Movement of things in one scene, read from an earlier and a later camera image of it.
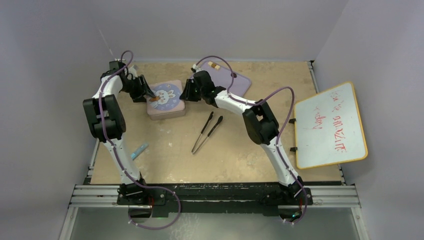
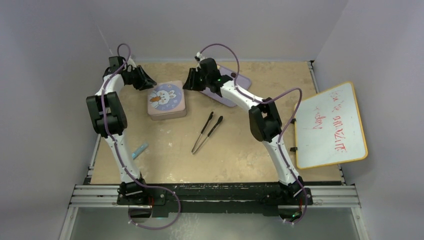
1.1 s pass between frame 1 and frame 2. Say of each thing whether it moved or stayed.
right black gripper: moved
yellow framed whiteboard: stayed
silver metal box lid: stayed
